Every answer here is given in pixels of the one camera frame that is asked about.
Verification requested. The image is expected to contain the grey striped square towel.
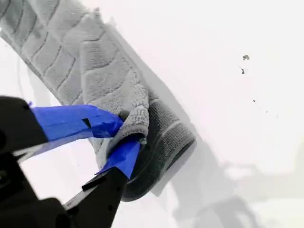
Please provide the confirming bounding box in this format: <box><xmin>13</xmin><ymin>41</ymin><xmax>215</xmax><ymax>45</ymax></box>
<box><xmin>0</xmin><ymin>0</ymin><xmax>198</xmax><ymax>202</ymax></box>

